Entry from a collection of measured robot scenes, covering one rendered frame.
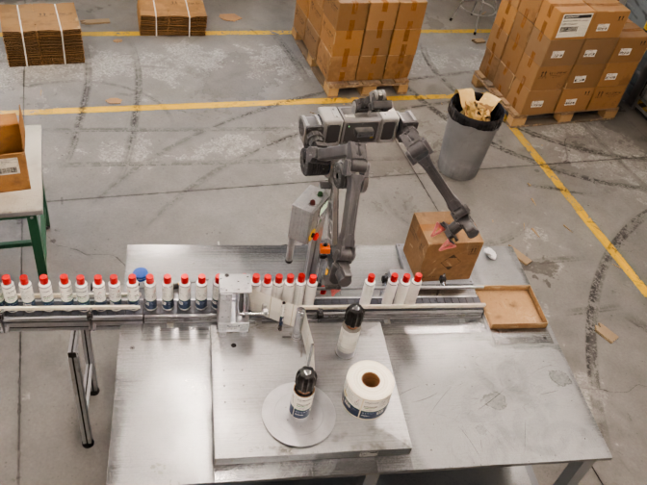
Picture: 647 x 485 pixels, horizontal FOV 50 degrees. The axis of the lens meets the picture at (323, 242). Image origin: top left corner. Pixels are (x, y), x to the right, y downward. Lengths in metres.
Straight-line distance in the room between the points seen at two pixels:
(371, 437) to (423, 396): 0.37
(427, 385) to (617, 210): 3.38
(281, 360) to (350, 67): 3.86
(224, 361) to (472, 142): 3.18
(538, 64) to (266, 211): 2.78
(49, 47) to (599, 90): 4.97
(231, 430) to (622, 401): 2.69
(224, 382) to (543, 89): 4.50
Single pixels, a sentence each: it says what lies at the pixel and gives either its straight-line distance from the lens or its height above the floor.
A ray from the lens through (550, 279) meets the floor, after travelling 5.28.
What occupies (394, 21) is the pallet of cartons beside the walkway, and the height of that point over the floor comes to 0.72.
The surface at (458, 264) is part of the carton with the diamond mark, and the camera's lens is 3.63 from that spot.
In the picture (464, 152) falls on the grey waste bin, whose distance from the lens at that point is 5.69.
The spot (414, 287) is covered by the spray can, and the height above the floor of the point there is 1.02.
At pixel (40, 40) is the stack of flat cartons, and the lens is 6.68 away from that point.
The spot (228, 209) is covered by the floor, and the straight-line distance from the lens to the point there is 5.13.
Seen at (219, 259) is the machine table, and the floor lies 0.83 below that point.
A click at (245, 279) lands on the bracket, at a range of 3.05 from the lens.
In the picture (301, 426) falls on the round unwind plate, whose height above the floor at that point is 0.89.
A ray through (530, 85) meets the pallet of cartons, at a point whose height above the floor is 0.44.
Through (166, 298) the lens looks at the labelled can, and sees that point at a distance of 3.21.
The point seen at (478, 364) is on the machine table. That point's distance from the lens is 3.41.
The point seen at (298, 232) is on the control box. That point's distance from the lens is 3.01.
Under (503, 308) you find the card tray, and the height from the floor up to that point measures 0.83.
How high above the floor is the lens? 3.36
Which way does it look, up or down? 43 degrees down
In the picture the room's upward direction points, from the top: 11 degrees clockwise
